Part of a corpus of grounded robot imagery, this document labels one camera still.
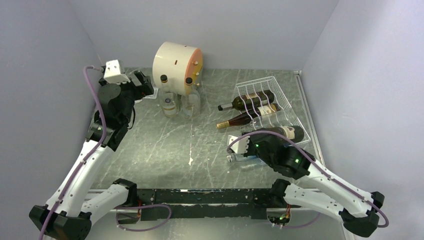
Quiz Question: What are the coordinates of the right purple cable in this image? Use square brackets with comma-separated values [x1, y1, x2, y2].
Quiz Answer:
[226, 130, 389, 228]

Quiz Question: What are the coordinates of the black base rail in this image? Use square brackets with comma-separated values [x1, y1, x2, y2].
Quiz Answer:
[137, 188, 288, 221]

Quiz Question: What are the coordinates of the dark green wine bottle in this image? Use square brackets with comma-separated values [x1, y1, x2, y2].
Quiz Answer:
[266, 125, 305, 143]

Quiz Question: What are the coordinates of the clear bottle black cap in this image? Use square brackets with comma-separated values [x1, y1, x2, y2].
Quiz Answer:
[251, 109, 301, 130]

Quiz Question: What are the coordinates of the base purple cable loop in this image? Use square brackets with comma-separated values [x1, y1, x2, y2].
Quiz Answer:
[115, 203, 172, 233]

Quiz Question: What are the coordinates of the clear bottle yellow label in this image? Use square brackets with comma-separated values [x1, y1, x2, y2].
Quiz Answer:
[158, 74, 180, 118]

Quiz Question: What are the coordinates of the white wire wine rack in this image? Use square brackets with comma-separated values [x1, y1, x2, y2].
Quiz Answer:
[234, 76, 311, 148]

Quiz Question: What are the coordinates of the cream cylindrical drum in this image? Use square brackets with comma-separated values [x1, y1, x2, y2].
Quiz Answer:
[152, 41, 203, 96]

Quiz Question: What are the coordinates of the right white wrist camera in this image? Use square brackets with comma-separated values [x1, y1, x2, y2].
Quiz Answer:
[227, 135, 250, 155]

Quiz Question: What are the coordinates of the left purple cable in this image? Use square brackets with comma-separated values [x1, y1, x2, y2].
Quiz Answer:
[38, 65, 108, 240]

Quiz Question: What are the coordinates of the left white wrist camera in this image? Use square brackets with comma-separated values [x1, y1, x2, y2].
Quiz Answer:
[103, 59, 130, 85]

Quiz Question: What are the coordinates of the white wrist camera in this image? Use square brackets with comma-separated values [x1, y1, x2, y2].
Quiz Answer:
[103, 59, 130, 85]
[227, 135, 250, 155]

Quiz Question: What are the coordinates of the dark bottle silver cap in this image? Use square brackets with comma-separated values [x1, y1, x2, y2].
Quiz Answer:
[217, 90, 275, 111]

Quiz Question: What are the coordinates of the red bottle gold cap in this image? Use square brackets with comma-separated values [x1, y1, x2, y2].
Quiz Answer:
[216, 103, 281, 129]

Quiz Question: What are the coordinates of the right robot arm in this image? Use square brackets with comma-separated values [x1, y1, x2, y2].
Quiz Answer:
[231, 128, 389, 238]

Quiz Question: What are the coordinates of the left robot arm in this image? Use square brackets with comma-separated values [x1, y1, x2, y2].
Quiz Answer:
[29, 70, 154, 240]

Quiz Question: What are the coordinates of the blue clear bottle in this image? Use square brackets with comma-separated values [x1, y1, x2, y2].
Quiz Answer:
[226, 153, 264, 164]

